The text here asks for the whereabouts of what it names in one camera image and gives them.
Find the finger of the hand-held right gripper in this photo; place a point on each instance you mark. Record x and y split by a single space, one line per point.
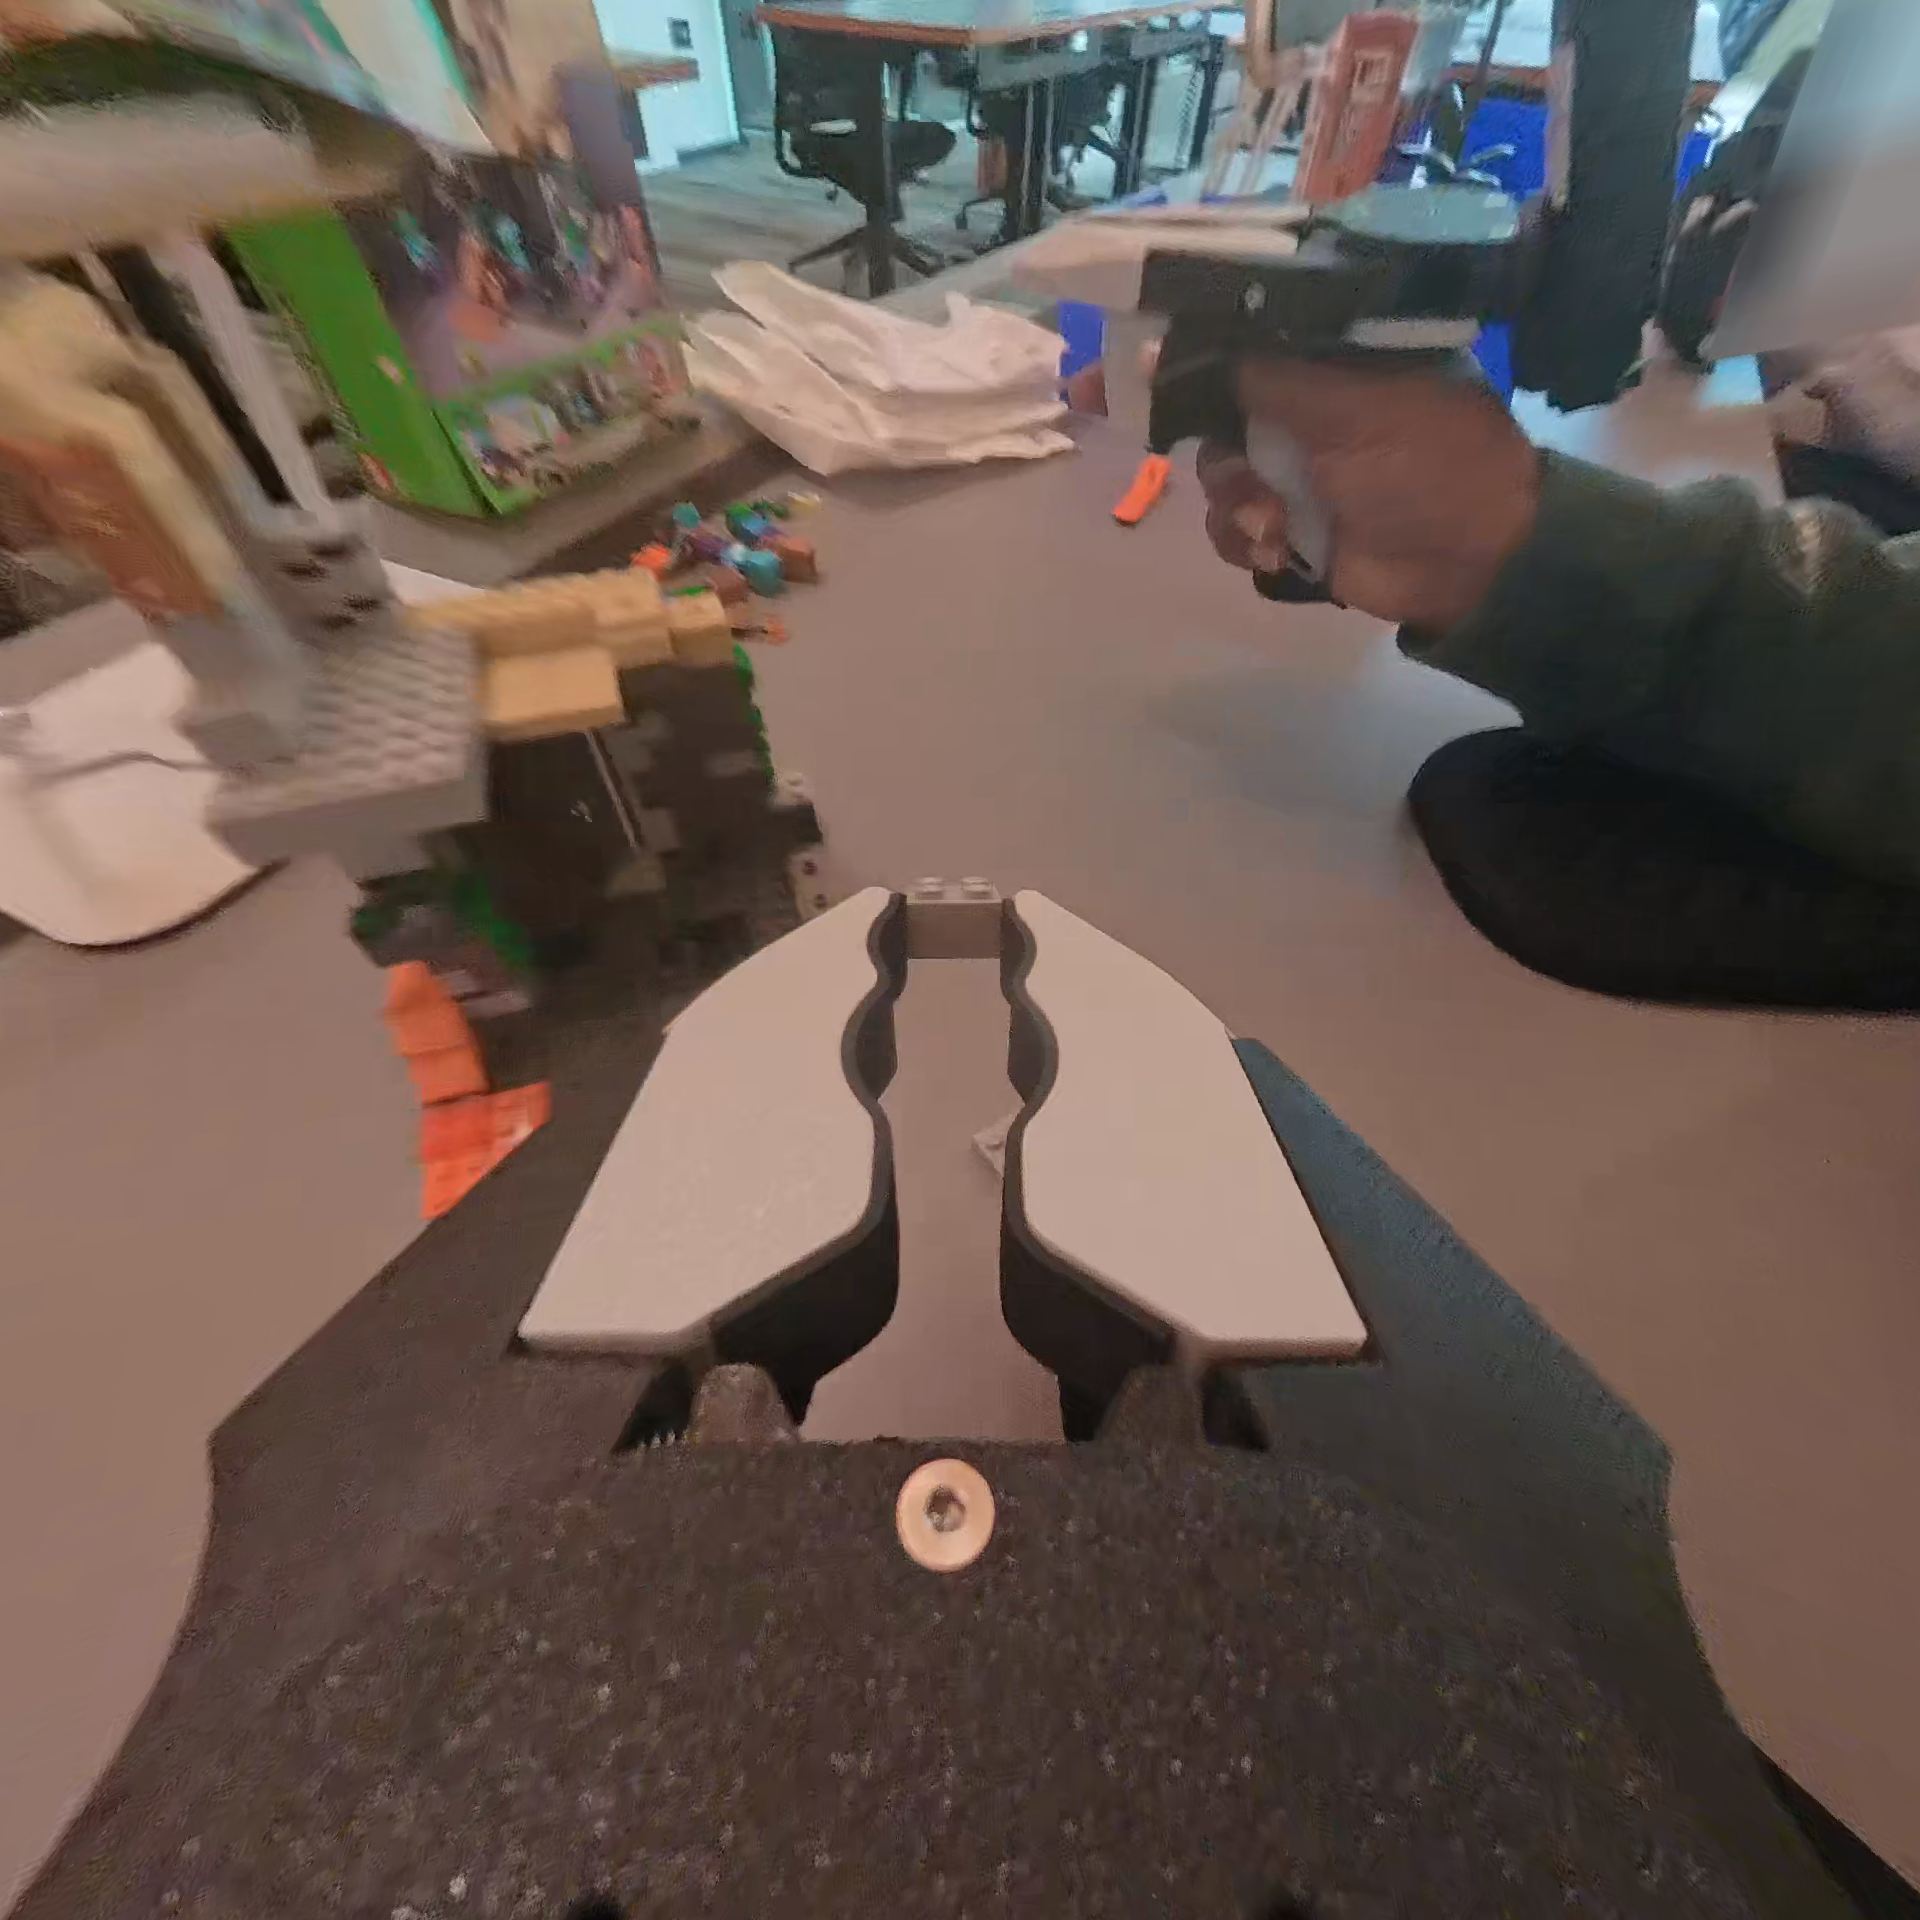
1099 257

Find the white book stand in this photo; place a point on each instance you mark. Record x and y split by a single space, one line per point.
104 839

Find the wooden-top black-leg desk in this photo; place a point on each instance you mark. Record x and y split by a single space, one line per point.
962 23

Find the colourful brick pile right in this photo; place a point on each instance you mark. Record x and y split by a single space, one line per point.
755 567

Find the person's right forearm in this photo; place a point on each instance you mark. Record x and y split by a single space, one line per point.
1725 645

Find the toy brick model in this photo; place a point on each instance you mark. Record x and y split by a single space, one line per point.
661 781

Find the black office chair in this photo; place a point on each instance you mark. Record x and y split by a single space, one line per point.
842 138

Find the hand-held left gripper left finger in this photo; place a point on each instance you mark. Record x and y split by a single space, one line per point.
721 1184

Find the person's right hand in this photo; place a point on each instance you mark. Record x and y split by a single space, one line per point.
1414 481

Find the grey desk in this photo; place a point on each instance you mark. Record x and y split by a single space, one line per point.
1048 719

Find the orange brick piece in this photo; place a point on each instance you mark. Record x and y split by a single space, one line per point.
1145 494

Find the grey square brick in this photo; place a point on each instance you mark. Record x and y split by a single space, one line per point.
953 933

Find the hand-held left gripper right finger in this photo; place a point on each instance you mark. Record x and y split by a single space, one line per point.
1185 1184

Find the green toy brick set box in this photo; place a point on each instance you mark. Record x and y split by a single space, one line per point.
360 347

